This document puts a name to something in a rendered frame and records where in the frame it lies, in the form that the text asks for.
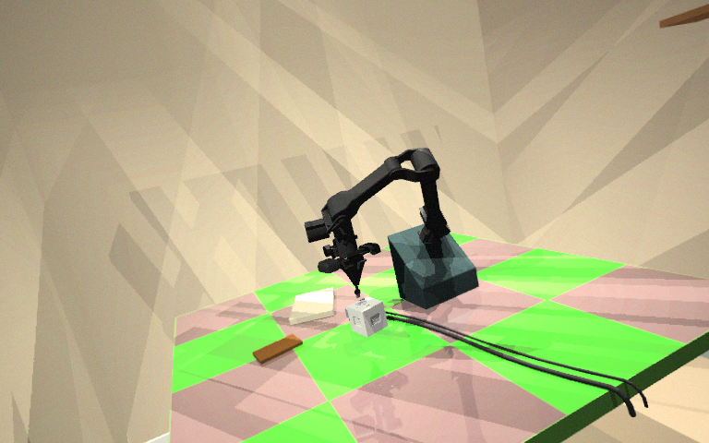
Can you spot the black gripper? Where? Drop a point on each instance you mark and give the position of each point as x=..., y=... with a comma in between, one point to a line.
x=353, y=265

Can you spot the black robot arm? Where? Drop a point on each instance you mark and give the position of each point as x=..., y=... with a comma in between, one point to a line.
x=343, y=206

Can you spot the orange flat bar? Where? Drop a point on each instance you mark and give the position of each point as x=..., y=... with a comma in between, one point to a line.
x=277, y=348

